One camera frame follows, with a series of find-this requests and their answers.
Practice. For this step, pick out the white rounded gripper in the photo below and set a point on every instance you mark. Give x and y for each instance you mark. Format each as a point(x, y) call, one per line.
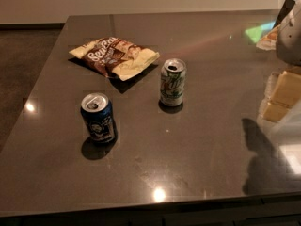
point(290, 41)

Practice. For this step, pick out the white green 7up can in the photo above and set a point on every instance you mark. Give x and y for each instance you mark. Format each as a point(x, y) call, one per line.
point(173, 74)

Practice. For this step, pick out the blue pepsi can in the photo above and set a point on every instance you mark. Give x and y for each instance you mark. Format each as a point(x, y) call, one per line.
point(97, 112)

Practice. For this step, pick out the brown white chip bag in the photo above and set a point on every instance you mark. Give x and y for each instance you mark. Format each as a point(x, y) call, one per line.
point(114, 57)

